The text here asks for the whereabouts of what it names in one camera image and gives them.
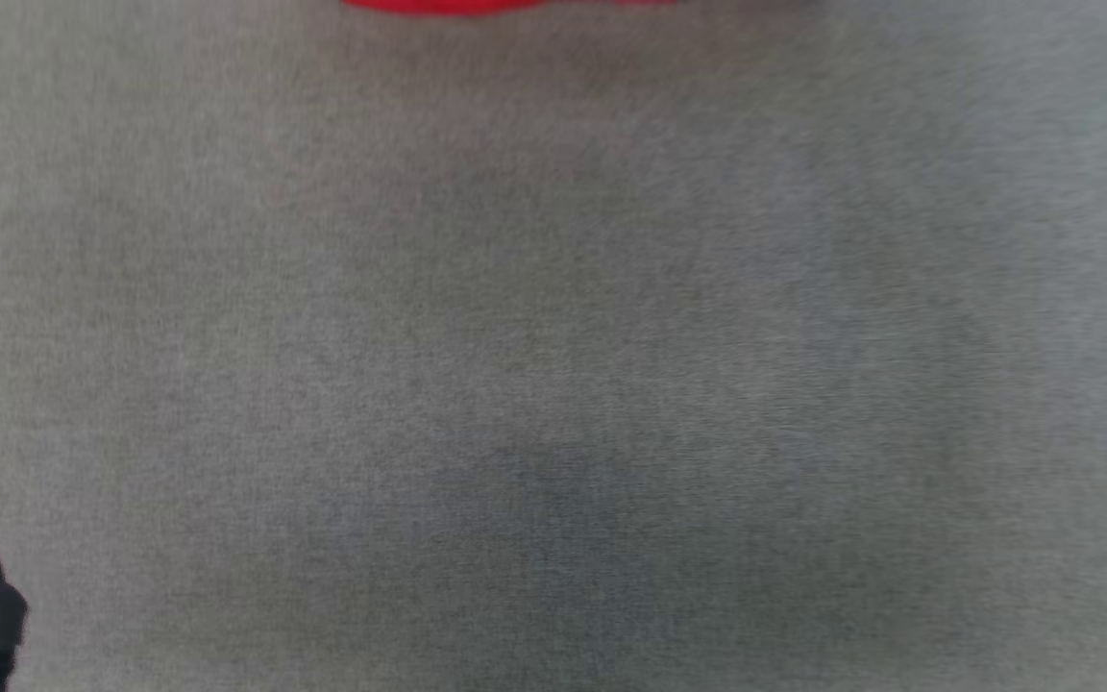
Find red and white shorts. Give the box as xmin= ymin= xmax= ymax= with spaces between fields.
xmin=337 ymin=0 xmax=689 ymax=18

